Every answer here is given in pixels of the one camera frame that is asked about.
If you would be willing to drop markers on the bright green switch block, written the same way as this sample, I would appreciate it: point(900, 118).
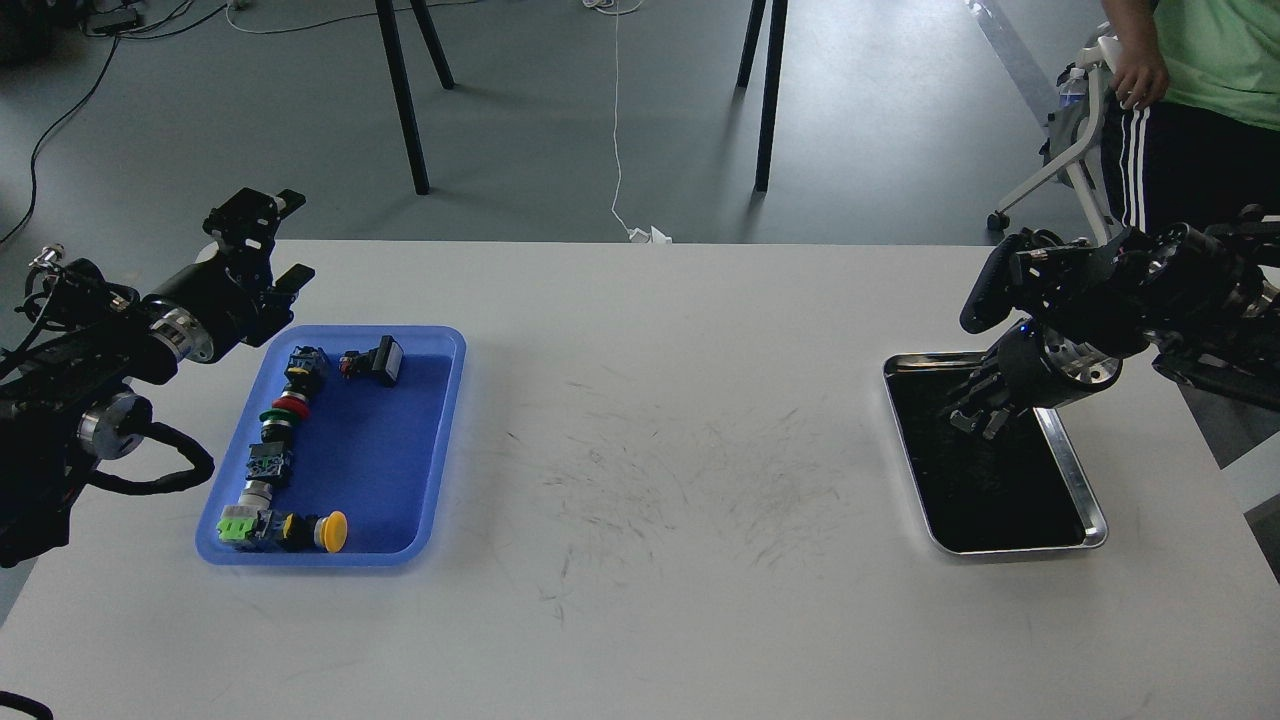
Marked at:
point(240, 527)

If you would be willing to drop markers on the black selector switch part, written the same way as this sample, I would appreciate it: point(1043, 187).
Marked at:
point(381, 363)

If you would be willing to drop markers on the person in green shirt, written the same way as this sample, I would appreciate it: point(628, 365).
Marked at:
point(1211, 147)

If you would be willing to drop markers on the black table leg right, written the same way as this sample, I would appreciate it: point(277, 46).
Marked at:
point(778, 18)

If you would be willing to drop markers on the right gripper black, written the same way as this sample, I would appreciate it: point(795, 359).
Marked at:
point(1034, 366)

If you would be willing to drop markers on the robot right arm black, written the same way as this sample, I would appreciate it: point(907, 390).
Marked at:
point(1201, 298)

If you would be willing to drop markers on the black table leg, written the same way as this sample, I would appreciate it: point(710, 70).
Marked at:
point(400, 82)
point(778, 18)

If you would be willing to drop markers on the black table leg left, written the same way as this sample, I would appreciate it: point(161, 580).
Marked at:
point(400, 82)

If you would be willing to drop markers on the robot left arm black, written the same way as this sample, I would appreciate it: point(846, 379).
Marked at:
point(70, 417)

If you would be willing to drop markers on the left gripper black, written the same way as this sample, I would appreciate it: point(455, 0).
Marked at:
point(231, 299)

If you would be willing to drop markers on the yellow mushroom button switch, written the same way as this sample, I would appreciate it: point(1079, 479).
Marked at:
point(294, 533)

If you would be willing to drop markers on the red mushroom button switch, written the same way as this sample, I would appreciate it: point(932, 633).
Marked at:
point(305, 377)

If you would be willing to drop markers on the white office chair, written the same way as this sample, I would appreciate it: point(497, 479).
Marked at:
point(1074, 128)

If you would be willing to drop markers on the green button switch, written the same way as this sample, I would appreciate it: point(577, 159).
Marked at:
point(270, 465)

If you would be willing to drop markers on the person's hand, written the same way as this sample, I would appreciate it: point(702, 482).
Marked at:
point(1141, 77)

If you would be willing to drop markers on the blue plastic tray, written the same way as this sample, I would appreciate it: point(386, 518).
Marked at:
point(375, 453)

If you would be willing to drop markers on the steel tray black inside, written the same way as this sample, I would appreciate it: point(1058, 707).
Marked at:
point(1020, 495)

